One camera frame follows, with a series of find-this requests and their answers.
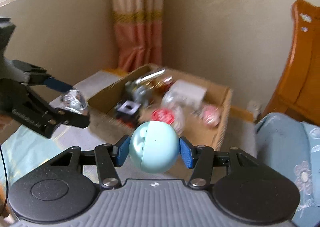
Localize light blue round case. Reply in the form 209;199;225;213
129;121;180;173

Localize pink keychain charm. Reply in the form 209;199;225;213
201;105;221;127

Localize grey checked bed sheet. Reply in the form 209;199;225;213
0;69;258;188

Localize medical cotton swab jar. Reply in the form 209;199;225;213
161;79;207;110

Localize red toy train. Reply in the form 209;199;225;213
155;76;174;93

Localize clear silver toy car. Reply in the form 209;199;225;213
60;89;89;116

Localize pink orange curtain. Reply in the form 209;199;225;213
112;0;163;72

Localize grey bear figurine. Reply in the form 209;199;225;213
124;81;153;108

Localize brown cardboard box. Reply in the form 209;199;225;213
87;63;233;152

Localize red lid round container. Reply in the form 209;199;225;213
143;106;185;135

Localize blue floral pillow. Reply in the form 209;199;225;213
255;113;319;226

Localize wooden headboard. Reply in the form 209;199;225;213
263;0;319;125

